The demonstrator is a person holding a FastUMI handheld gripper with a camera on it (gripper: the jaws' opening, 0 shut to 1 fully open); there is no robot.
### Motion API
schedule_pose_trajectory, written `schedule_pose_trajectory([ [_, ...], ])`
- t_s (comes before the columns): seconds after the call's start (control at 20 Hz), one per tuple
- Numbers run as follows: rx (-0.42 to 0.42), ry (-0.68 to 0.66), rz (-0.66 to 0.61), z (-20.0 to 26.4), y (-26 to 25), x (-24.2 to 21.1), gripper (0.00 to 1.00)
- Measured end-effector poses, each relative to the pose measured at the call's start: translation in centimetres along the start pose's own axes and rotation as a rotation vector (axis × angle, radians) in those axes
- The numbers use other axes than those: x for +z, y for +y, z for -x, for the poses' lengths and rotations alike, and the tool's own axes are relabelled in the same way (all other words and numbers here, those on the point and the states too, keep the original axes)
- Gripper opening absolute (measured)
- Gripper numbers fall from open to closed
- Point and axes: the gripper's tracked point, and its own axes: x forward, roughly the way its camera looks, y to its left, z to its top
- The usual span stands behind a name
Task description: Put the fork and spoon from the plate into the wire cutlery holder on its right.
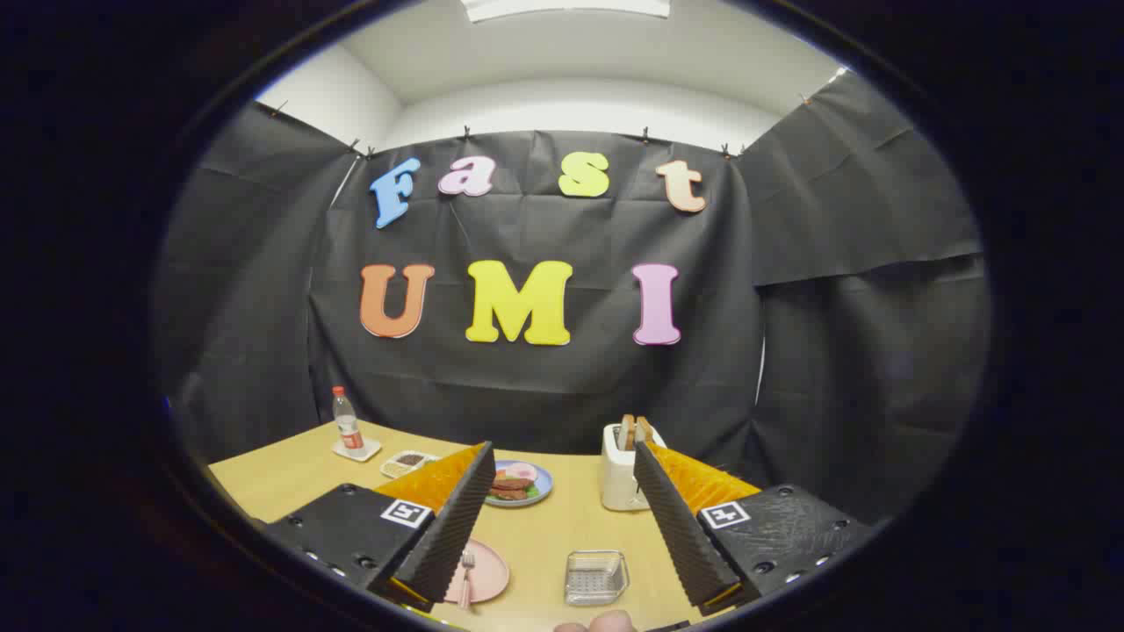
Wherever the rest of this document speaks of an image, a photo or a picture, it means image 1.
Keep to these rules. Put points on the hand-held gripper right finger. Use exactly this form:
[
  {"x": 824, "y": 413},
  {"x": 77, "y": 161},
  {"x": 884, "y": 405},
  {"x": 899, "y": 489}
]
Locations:
[{"x": 676, "y": 527}]

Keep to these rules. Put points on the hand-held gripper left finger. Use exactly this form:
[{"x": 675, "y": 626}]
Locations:
[{"x": 457, "y": 527}]

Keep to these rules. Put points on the pink plate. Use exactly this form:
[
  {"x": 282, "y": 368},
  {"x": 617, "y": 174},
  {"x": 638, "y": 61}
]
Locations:
[{"x": 492, "y": 570}]

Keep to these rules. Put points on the brown sausage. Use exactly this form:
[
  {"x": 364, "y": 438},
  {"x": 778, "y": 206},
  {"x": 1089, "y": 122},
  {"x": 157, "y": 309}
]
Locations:
[
  {"x": 509, "y": 494},
  {"x": 512, "y": 483}
]

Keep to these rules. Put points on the white toaster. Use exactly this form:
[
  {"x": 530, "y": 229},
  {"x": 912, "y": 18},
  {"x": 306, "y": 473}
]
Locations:
[{"x": 619, "y": 478}]

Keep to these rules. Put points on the white divided condiment tray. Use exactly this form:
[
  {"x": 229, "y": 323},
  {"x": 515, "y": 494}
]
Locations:
[{"x": 408, "y": 460}]

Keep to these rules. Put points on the pink ham slice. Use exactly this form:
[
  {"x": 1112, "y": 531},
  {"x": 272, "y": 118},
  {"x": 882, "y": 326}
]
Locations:
[{"x": 521, "y": 471}]

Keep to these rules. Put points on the blue plate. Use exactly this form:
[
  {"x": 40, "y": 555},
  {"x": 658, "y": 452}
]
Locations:
[{"x": 544, "y": 485}]

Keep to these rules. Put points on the brown toast slice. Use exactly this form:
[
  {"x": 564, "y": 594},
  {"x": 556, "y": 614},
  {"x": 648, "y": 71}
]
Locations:
[
  {"x": 644, "y": 428},
  {"x": 626, "y": 432}
]

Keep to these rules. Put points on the small white square coaster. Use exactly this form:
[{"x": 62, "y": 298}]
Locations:
[{"x": 370, "y": 452}]

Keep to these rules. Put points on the black backdrop cloth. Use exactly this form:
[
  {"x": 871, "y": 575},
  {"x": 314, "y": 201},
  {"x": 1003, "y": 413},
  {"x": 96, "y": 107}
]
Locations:
[{"x": 527, "y": 395}]

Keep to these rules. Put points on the clear bottle with red cap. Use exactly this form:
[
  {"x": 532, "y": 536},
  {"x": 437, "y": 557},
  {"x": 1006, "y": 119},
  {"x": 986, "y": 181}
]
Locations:
[{"x": 347, "y": 421}]

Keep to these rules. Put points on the ceiling light panel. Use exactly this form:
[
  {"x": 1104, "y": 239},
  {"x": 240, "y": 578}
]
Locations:
[{"x": 566, "y": 7}]

